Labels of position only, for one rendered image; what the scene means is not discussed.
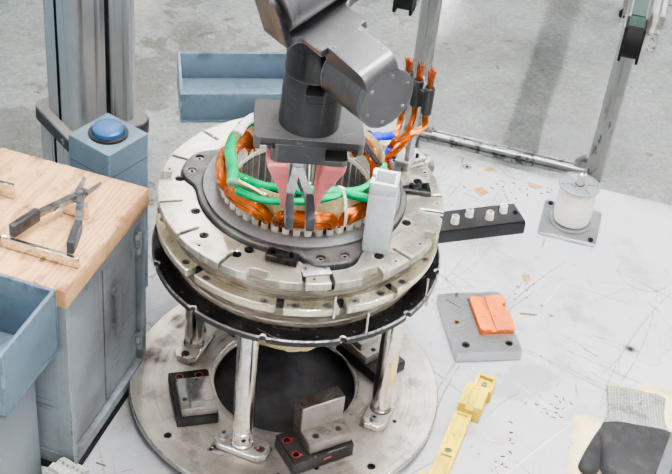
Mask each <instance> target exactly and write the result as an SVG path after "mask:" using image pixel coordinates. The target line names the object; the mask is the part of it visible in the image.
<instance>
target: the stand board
mask: <svg viewBox="0 0 672 474"><path fill-rule="evenodd" d="M83 176H84V177H85V178H86V181H85V184H84V186H83V187H84V188H86V189H89V188H91V187H92V186H94V185H95V184H97V183H98V182H100V181H101V182H102V185H100V186H99V187H98V188H97V189H96V190H95V191H94V192H92V193H91V194H90V195H89V196H86V198H85V201H84V203H85V204H88V205H89V219H88V220H84V219H83V227H82V230H83V232H82V234H81V237H80V240H79V243H78V246H77V248H76V250H75V253H74V254H70V255H74V256H77V257H79V262H80V267H79V269H74V268H71V267H67V266H64V265H60V264H57V263H54V262H50V261H47V260H43V259H40V258H37V257H33V256H30V255H26V254H23V253H20V252H16V251H13V250H9V249H6V248H3V247H2V246H1V247H0V273H2V274H5V275H8V276H12V277H15V278H18V279H22V280H25V281H28V282H32V283H35V284H38V285H42V286H45V287H48V288H52V289H55V290H56V303H57V306H58V307H62V308H65V309H66V308H68V306H69V305H70V304H71V303H72V301H73V300H74V299H75V298H76V296H77V295H78V294H79V292H80V291H81V290H82V289H83V287H84V286H85V285H86V284H87V282H88V281H89V280H90V279H91V277H92V276H93V275H94V273H95V272H96V271H97V270H98V268H99V267H100V266H101V265H102V263H103V262H104V261H105V260H106V258H107V257H108V256H109V254H110V253H111V252H112V251H113V249H114V248H115V247H116V246H117V244H118V243H119V242H120V240H121V239H122V238H123V237H124V235H125V234H126V233H127V232H128V230H129V229H130V228H131V227H132V225H133V224H134V223H135V221H136V220H137V219H138V218H139V216H140V215H141V214H142V213H143V211H144V210H145V209H146V208H147V206H148V205H149V188H146V187H143V186H139V185H135V184H132V183H128V182H124V181H121V180H117V179H114V178H110V177H106V176H103V175H99V174H95V173H92V172H88V171H85V170H81V169H77V168H74V167H70V166H67V165H63V164H59V163H56V162H52V161H48V160H45V159H41V158H38V157H34V156H30V155H27V154H23V153H19V152H16V151H12V150H9V149H5V148H0V180H3V181H7V182H10V183H14V184H15V191H16V198H15V199H11V198H7V197H4V196H0V234H2V236H3V235H5V236H9V237H11V236H10V235H9V226H8V225H9V224H10V223H11V222H13V221H14V220H16V219H17V218H19V217H20V216H22V215H24V214H25V213H27V212H28V211H30V210H31V209H33V208H34V207H36V208H38V209H39V208H41V207H43V206H45V205H47V204H49V203H51V202H53V201H56V200H58V199H60V198H62V197H64V196H66V195H68V194H70V193H73V192H75V189H76V187H77V186H78V184H79V182H80V181H81V179H82V178H83ZM40 219H41V220H40V222H38V223H37V224H35V225H33V226H32V227H30V228H29V229H27V230H26V231H24V232H23V233H21V234H20V235H18V236H17V237H15V238H16V239H19V240H22V241H26V242H29V243H33V244H36V245H40V246H43V247H46V248H50V249H53V250H57V251H60V252H64V253H67V246H66V242H67V239H68V236H69V234H70V231H71V228H72V226H73V223H74V220H75V217H74V216H70V215H67V214H63V207H62V208H60V209H59V211H58V212H57V213H54V212H51V213H49V214H47V215H45V216H43V217H40ZM67 254H68V253H67Z"/></svg>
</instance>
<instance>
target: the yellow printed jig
mask: <svg viewBox="0 0 672 474"><path fill-rule="evenodd" d="M496 381H497V378H495V377H492V376H489V375H486V374H483V373H480V372H478V374H477V376H476V379H475V381H474V384H473V383H469V382H467V383H466V385H465V387H464V390H463V392H462V394H461V397H460V399H459V402H458V404H457V407H456V409H455V412H454V414H453V416H452V419H451V421H450V424H449V426H448V429H447V431H446V433H445V436H444V438H443V441H442V443H441V446H440V448H439V450H438V453H437V455H436V458H435V460H434V463H433V465H432V468H431V470H430V472H429V473H427V472H424V471H422V470H420V472H419V474H450V472H451V469H452V467H453V464H454V462H455V459H456V457H457V454H458V451H459V449H460V446H461V444H462V441H463V439H464V436H465V434H466V431H467V429H468V426H469V423H470V421H471V422H474V423H477V424H478V422H479V420H480V417H481V415H482V412H483V409H484V407H485V404H486V403H489V402H490V400H491V397H492V394H493V392H494V389H495V386H496Z"/></svg>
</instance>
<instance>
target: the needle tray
mask: <svg viewBox="0 0 672 474"><path fill-rule="evenodd" d="M285 57H286V52H199V51H177V78H176V80H177V92H178V105H179V118H180V123H225V122H228V121H232V120H236V119H240V118H245V117H246V116H248V115H249V114H251V113H254V103H255V100H256V99H259V98H262V99H274V100H281V93H282V84H283V75H284V66H285Z"/></svg>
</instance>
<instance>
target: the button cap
mask: <svg viewBox="0 0 672 474"><path fill-rule="evenodd" d="M92 135H93V136H94V137H96V138H98V139H102V140H114V139H118V138H120V137H122V136H123V135H124V125H123V124H122V123H121V122H120V121H118V120H115V119H101V120H98V121H97V122H95V123H94V124H93V125H92Z"/></svg>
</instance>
